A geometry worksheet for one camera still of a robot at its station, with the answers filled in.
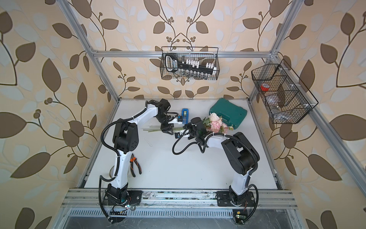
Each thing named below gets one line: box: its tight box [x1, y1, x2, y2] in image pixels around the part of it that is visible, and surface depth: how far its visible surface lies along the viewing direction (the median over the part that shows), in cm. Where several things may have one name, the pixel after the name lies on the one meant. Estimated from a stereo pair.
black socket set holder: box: [164, 52, 217, 75], surface depth 85 cm
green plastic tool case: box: [208, 97, 248, 130], surface depth 110 cm
